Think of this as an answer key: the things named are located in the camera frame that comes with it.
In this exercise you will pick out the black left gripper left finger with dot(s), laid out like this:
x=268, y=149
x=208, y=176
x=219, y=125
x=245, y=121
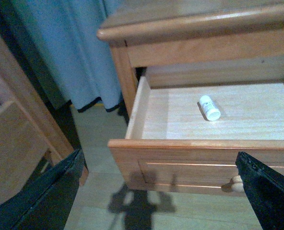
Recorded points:
x=45, y=204

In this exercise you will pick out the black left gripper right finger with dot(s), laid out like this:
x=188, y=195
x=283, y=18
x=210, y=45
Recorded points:
x=264, y=188

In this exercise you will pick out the white medicine bottle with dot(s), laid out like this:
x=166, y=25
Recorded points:
x=210, y=110

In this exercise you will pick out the wooden drawer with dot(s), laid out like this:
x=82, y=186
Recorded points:
x=171, y=146

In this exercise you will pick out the left grey curtain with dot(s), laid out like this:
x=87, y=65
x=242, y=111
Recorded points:
x=63, y=33

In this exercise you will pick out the wooden nightstand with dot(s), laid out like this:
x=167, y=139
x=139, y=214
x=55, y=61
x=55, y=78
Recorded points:
x=143, y=33

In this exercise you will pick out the wooden bed frame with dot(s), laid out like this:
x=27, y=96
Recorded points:
x=28, y=132

